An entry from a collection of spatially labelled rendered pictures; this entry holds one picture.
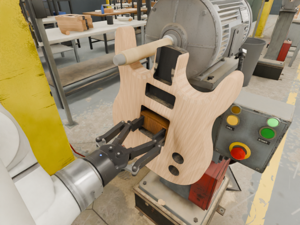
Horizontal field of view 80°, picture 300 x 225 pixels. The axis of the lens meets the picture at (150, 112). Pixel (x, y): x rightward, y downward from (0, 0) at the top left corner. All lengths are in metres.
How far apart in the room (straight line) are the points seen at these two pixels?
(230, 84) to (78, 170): 0.32
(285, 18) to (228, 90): 3.68
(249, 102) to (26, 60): 1.13
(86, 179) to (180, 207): 0.93
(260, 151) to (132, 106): 0.39
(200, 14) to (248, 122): 0.31
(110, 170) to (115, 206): 1.19
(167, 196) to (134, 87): 0.89
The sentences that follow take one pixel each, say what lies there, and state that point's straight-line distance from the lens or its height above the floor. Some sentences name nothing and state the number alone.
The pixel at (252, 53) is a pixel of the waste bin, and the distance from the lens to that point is 3.25.
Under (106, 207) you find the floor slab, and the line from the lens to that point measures 1.59.
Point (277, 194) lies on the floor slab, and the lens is 1.91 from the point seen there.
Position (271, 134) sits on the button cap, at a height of 1.07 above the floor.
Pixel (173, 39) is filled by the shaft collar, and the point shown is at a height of 1.26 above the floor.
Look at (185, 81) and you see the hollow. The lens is 0.44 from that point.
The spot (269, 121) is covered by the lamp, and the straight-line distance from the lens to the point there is 0.54.
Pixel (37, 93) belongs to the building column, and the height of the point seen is 0.85.
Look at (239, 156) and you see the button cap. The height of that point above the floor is 0.98.
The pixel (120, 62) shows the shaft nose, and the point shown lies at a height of 1.25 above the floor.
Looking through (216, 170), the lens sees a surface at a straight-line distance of 1.01.
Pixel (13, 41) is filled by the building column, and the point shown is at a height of 1.15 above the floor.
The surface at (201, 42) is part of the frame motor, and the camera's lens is 0.54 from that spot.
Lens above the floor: 1.38
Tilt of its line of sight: 34 degrees down
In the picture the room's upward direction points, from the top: straight up
